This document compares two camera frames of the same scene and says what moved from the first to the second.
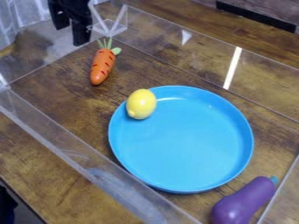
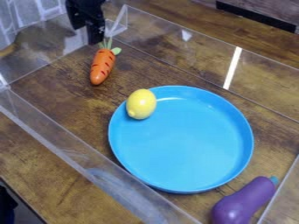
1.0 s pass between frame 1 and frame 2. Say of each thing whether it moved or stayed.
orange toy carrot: stayed
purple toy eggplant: stayed
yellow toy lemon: stayed
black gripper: moved
